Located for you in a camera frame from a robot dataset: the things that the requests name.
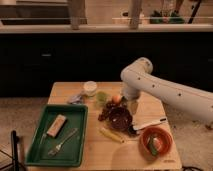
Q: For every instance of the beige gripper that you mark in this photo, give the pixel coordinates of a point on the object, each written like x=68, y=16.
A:
x=132, y=106

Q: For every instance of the silver metal fork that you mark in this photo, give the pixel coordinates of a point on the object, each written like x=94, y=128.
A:
x=57, y=148

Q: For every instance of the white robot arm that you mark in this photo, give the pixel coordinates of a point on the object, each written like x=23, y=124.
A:
x=137, y=77

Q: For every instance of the orange fruit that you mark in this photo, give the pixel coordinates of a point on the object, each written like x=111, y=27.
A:
x=116, y=99

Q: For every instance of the dark red bowl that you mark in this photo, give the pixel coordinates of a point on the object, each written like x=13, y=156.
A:
x=120, y=118

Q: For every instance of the dark purple grapes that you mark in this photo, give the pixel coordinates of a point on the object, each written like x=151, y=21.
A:
x=106, y=111

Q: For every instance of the green plastic cup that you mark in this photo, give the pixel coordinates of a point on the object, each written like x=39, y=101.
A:
x=101, y=98

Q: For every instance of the orange bowl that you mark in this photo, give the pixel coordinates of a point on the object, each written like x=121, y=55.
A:
x=162, y=140

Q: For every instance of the green vegetable in bowl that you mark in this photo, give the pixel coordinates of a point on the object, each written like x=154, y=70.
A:
x=151, y=146

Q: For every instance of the white round container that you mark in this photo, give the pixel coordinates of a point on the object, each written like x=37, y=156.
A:
x=90, y=88

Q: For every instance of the green plastic tray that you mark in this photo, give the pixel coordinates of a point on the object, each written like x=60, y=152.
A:
x=66, y=148

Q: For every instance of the tan wooden block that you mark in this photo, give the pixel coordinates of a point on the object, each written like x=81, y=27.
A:
x=56, y=125

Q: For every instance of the white handled knife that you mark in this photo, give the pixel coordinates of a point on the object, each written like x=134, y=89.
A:
x=151, y=123

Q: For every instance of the black chair frame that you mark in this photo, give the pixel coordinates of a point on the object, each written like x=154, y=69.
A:
x=15, y=164

